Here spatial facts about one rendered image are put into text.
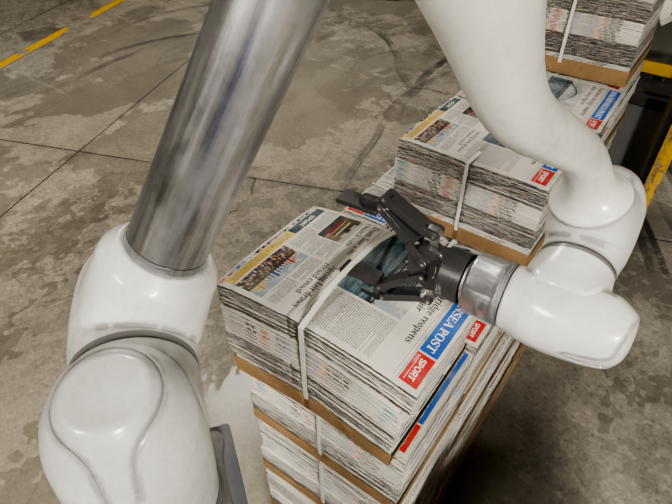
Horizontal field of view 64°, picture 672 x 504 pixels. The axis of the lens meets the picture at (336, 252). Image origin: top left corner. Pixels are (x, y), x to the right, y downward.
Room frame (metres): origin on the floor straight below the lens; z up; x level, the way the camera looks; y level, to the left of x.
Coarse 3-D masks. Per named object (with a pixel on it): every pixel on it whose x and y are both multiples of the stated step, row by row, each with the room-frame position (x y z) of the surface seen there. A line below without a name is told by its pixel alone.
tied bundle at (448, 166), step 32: (416, 128) 1.19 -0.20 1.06; (448, 128) 1.19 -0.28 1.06; (480, 128) 1.19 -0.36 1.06; (416, 160) 1.12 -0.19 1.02; (448, 160) 1.07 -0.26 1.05; (480, 160) 1.05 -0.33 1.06; (512, 160) 1.05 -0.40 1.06; (416, 192) 1.11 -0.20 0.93; (448, 192) 1.06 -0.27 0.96; (480, 192) 1.01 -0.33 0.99; (512, 192) 0.97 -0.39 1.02; (544, 192) 0.93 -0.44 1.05; (480, 224) 1.01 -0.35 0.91; (512, 224) 0.96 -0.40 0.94; (544, 224) 0.98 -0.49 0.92
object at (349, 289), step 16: (368, 240) 0.75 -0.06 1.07; (400, 240) 0.75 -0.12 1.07; (352, 256) 0.71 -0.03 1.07; (368, 256) 0.71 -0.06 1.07; (384, 256) 0.71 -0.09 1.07; (336, 272) 0.67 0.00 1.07; (320, 288) 0.63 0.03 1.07; (336, 288) 0.63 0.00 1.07; (352, 288) 0.63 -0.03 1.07; (368, 288) 0.63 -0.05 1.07; (304, 304) 0.59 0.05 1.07; (336, 304) 0.59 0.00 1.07; (352, 304) 0.59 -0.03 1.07; (288, 320) 0.57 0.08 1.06; (320, 320) 0.56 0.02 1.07; (336, 320) 0.56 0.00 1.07; (304, 336) 0.55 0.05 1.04; (320, 336) 0.53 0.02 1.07; (320, 352) 0.53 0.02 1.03
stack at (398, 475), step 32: (384, 224) 1.10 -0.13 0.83; (480, 320) 0.77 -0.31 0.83; (480, 352) 0.76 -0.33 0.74; (512, 352) 1.09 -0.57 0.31; (256, 384) 0.67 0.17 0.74; (448, 384) 0.61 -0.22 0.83; (480, 384) 0.81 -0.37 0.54; (288, 416) 0.61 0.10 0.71; (448, 416) 0.63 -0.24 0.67; (288, 448) 0.62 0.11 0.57; (320, 448) 0.56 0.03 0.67; (352, 448) 0.52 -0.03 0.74; (416, 448) 0.49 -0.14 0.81; (448, 448) 0.70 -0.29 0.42; (320, 480) 0.57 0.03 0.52; (384, 480) 0.48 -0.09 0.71; (416, 480) 0.53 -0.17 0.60; (448, 480) 0.81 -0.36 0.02
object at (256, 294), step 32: (288, 224) 0.82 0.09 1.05; (320, 224) 0.81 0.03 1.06; (352, 224) 0.80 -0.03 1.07; (256, 256) 0.72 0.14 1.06; (288, 256) 0.71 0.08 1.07; (320, 256) 0.71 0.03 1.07; (224, 288) 0.65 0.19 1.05; (256, 288) 0.63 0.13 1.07; (288, 288) 0.63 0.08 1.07; (256, 320) 0.61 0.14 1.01; (256, 352) 0.61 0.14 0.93; (288, 352) 0.57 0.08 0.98
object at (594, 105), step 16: (560, 80) 1.46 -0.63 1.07; (464, 96) 1.36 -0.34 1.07; (560, 96) 1.36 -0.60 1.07; (576, 96) 1.36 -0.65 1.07; (592, 96) 1.36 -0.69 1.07; (608, 96) 1.36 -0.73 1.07; (576, 112) 1.26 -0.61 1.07; (592, 112) 1.26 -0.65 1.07; (608, 112) 1.26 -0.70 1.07; (592, 128) 1.18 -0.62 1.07
